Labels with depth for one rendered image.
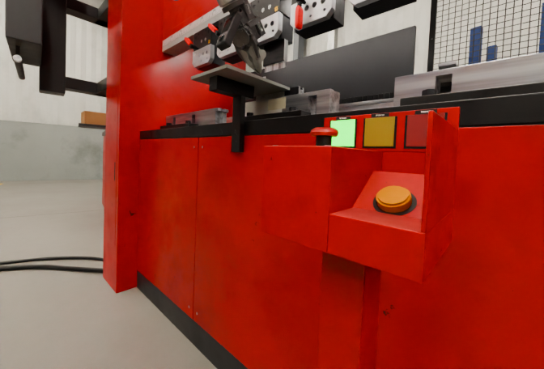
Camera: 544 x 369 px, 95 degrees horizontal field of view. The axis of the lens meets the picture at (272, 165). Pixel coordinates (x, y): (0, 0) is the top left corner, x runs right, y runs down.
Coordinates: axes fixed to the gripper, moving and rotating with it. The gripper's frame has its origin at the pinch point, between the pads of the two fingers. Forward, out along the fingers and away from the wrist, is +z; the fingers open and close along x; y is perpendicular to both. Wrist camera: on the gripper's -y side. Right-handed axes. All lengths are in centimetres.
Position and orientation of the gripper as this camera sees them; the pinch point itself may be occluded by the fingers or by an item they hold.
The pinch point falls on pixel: (257, 70)
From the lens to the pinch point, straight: 89.6
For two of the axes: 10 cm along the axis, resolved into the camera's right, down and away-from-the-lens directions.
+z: 4.0, 7.7, 5.0
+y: 5.4, -6.4, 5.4
